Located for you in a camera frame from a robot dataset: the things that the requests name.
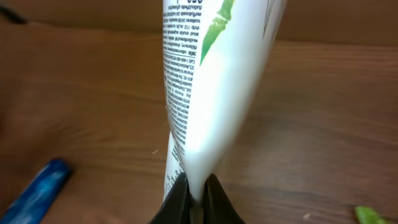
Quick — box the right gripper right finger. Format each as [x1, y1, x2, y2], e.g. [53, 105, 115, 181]
[203, 174, 246, 224]

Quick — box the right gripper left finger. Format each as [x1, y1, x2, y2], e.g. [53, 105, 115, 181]
[149, 172, 190, 224]

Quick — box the blue snack bar wrapper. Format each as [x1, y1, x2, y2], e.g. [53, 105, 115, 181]
[1, 159, 72, 224]

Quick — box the green snack bag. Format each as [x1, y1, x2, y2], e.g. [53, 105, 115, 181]
[354, 206, 391, 224]

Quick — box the white tube gold cap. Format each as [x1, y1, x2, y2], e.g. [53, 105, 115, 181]
[162, 0, 286, 201]

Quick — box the cardboard back panel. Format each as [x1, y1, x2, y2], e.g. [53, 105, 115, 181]
[1, 0, 397, 46]

